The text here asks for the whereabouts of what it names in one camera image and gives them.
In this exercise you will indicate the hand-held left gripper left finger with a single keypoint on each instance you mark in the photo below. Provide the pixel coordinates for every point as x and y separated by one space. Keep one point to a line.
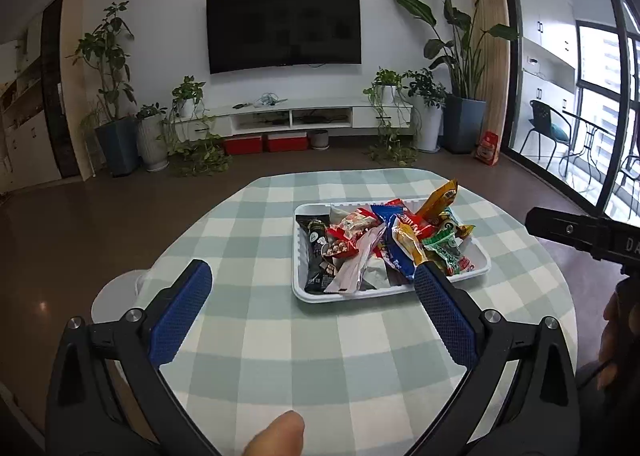
180 316

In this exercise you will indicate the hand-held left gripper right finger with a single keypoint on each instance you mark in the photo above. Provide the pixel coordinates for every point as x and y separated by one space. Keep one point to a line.
445 316

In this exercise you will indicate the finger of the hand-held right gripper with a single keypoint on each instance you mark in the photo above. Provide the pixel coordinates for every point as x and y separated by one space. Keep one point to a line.
565 228

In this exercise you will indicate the green snack packet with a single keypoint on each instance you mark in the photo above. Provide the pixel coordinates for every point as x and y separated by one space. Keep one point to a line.
445 251

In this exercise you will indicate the blue cartoon snack packet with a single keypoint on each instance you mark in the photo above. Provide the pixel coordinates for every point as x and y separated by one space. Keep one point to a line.
397 258

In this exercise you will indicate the pink cartoon snack packet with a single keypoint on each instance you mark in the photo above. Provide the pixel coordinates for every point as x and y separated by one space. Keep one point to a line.
355 266

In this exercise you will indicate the orange yellow snack packet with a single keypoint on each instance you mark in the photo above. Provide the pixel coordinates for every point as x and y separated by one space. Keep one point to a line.
437 198

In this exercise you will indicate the white plastic tray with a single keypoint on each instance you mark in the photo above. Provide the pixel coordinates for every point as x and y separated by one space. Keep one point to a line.
320 298

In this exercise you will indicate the red white snack packet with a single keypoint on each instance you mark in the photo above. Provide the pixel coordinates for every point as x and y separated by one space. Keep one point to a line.
356 223

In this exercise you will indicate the black snack packet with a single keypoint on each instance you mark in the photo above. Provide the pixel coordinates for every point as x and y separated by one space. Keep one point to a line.
316 256

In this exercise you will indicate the silver white snack packet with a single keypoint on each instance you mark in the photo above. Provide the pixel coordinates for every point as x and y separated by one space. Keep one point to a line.
344 212

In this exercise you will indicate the person's right hand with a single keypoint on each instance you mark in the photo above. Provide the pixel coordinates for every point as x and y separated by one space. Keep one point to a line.
611 336

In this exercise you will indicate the person's left hand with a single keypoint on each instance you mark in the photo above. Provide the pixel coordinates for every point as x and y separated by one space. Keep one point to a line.
277 436

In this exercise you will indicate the white round stool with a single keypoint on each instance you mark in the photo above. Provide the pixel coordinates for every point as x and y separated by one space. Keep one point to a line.
117 293

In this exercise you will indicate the black balcony chair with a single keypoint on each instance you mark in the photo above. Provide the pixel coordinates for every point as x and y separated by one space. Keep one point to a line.
629 173

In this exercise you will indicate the black balcony table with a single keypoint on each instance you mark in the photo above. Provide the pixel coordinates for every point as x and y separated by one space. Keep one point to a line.
590 136

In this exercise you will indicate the green white checked tablecloth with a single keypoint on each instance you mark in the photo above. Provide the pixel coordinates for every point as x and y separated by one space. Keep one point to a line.
280 346

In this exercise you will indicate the black chair with teal cushion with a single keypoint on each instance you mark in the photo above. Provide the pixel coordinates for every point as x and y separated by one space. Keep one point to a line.
545 123

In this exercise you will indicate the red bag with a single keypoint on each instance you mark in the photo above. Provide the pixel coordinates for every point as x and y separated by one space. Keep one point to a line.
489 150

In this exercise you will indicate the large-leaf plant in blue pot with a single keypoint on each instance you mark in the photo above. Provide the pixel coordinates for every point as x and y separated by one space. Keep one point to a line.
465 121

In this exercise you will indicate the trailing pothos plant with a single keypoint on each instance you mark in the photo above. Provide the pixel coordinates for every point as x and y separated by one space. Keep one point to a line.
197 151
387 91

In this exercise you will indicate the bushy plant in white pot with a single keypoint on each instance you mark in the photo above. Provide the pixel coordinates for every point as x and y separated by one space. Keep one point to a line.
427 126

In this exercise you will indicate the plant in ribbed white pot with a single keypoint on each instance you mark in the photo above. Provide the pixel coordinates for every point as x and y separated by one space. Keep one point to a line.
151 141

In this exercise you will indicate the beige curtain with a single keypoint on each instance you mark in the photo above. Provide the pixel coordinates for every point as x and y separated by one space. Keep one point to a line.
487 66

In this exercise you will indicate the tall plant in blue pot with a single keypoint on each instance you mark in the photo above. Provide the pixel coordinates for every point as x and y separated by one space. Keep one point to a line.
117 146

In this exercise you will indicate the red storage box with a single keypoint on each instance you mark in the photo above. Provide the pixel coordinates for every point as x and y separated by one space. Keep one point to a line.
286 142
243 145

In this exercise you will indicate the white balcony cabinets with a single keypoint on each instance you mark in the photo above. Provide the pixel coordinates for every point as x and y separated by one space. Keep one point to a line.
545 21

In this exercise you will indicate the small grey pot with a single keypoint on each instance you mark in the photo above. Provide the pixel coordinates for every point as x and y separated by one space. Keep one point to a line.
318 140

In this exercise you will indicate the white tv cabinet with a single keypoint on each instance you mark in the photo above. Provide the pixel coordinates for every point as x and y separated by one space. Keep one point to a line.
300 118

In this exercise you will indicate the dark wooden door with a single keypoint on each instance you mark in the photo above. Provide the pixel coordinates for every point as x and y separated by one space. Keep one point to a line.
57 86

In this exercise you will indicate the black television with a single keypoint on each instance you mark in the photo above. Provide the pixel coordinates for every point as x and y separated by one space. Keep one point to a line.
284 28

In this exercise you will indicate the black sliding door frame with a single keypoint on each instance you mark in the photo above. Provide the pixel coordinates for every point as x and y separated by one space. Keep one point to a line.
617 101

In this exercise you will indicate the white wall shelving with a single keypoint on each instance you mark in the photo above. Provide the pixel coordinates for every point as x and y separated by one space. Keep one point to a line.
22 116

